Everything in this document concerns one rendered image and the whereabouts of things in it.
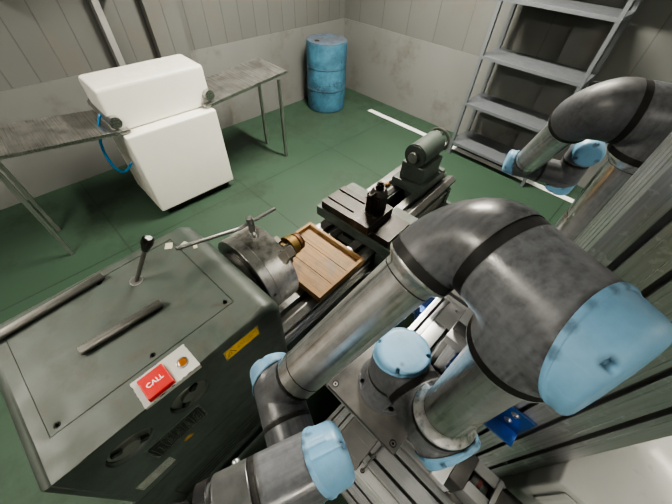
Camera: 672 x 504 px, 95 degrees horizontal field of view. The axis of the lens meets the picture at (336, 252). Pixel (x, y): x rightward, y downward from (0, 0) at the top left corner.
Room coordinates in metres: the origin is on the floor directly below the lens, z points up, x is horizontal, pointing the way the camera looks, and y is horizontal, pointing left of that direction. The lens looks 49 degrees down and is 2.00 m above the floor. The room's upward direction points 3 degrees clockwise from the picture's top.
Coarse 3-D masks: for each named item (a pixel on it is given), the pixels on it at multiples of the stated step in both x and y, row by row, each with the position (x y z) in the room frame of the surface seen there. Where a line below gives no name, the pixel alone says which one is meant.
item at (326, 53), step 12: (312, 36) 4.71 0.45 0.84; (324, 36) 4.74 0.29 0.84; (336, 36) 4.77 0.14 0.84; (312, 48) 4.43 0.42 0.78; (324, 48) 4.37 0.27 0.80; (336, 48) 4.41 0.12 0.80; (312, 60) 4.43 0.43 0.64; (324, 60) 4.37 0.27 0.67; (336, 60) 4.41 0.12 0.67; (312, 72) 4.44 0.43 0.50; (324, 72) 4.37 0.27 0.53; (336, 72) 4.41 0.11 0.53; (312, 84) 4.44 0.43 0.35; (324, 84) 4.37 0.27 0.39; (336, 84) 4.42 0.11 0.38; (312, 96) 4.44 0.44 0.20; (324, 96) 4.37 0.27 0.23; (336, 96) 4.42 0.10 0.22; (312, 108) 4.45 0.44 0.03; (324, 108) 4.37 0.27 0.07; (336, 108) 4.43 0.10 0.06
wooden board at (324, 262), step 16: (304, 240) 1.05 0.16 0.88; (320, 240) 1.05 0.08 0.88; (336, 240) 1.04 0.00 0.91; (304, 256) 0.94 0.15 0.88; (320, 256) 0.95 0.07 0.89; (336, 256) 0.95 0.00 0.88; (352, 256) 0.96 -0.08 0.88; (304, 272) 0.85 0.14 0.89; (320, 272) 0.85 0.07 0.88; (336, 272) 0.86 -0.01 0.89; (352, 272) 0.87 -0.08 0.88; (304, 288) 0.76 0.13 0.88; (320, 288) 0.76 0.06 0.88
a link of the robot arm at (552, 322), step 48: (528, 240) 0.20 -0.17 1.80; (480, 288) 0.17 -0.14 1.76; (528, 288) 0.16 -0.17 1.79; (576, 288) 0.15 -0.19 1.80; (624, 288) 0.15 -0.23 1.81; (480, 336) 0.15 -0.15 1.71; (528, 336) 0.12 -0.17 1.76; (576, 336) 0.11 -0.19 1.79; (624, 336) 0.11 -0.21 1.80; (432, 384) 0.20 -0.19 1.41; (480, 384) 0.13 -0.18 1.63; (528, 384) 0.10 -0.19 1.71; (576, 384) 0.09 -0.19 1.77; (432, 432) 0.12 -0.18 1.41
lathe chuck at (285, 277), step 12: (240, 240) 0.70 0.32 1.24; (252, 240) 0.70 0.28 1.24; (264, 240) 0.71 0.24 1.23; (264, 252) 0.67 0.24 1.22; (276, 252) 0.68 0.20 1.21; (264, 264) 0.63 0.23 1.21; (276, 264) 0.64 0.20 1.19; (288, 264) 0.66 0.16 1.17; (276, 276) 0.61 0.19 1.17; (288, 276) 0.63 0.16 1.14; (288, 288) 0.61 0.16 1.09
